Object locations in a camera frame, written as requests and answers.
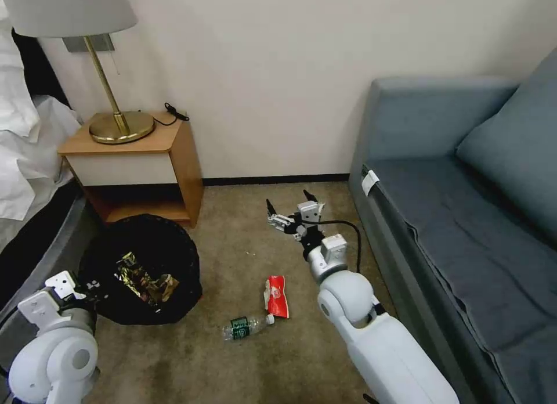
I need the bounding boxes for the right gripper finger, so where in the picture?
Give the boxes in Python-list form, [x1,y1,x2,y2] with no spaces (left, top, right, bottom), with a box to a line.
[264,198,299,236]
[303,188,325,214]

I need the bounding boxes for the black trash bin with bag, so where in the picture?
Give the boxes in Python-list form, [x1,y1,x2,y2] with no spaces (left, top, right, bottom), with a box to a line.
[78,214,204,326]

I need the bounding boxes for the dark baseboard strip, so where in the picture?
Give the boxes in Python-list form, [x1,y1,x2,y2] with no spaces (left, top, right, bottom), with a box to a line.
[202,173,352,189]

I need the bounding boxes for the gold snack wrappers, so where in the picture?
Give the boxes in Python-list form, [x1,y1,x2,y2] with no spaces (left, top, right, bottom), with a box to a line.
[114,252,180,312]

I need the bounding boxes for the white sofa label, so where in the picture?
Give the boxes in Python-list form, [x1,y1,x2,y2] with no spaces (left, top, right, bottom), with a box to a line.
[362,169,380,195]

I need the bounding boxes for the grey bed base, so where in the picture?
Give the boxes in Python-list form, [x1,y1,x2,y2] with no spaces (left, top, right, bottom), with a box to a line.
[0,188,89,331]

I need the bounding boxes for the red snack wrapper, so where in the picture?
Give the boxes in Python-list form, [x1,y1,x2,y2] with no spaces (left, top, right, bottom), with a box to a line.
[262,275,291,320]

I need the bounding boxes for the clear bottle with green label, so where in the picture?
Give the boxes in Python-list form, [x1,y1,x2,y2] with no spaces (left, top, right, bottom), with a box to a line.
[222,313,276,342]

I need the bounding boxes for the wooden nightstand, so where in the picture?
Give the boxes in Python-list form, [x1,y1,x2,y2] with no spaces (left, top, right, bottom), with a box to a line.
[57,112,204,229]

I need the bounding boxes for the blue-grey sofa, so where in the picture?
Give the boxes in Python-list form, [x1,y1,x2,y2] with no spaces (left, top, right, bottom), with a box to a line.
[348,46,557,404]

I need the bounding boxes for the white duvet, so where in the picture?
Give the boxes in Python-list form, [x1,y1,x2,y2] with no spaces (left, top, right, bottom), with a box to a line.
[0,0,84,224]

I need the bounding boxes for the blue-grey sofa cushion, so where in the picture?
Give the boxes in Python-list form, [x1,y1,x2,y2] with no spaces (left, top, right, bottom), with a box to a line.
[454,80,557,213]

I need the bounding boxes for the black headboard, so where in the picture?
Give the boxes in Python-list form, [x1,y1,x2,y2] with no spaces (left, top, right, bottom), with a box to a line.
[10,27,70,110]

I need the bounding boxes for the brass lamp with white shade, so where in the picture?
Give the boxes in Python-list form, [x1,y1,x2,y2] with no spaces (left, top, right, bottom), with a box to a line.
[2,0,155,145]

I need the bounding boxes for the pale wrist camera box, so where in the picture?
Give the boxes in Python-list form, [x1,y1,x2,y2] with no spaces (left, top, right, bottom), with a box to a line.
[295,200,323,225]

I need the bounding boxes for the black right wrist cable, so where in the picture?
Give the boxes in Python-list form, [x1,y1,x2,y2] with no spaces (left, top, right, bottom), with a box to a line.
[319,219,363,275]

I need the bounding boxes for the black cable with plug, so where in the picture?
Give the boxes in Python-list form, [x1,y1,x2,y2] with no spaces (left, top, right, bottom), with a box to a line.
[154,102,189,127]

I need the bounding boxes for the grey wall plate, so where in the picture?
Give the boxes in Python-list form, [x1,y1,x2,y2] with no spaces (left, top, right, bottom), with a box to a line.
[63,34,115,53]

